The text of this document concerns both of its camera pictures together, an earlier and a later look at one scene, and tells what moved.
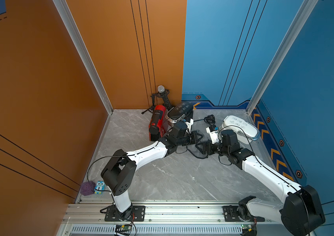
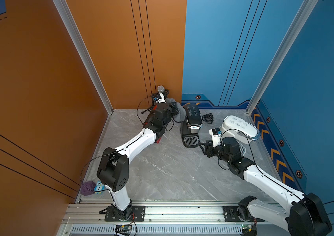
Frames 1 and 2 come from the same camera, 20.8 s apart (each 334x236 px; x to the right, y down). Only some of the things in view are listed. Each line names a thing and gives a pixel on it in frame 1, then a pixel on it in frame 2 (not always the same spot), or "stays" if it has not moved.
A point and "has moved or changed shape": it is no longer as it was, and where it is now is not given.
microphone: (162, 92) stays
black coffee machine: (181, 112) has moved or changed shape
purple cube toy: (87, 188) stays
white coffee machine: (246, 132) stays
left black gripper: (192, 135) -> (173, 111)
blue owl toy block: (100, 186) stays
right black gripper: (209, 144) stays
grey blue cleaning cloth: (193, 148) -> (180, 116)
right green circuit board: (246, 226) stays
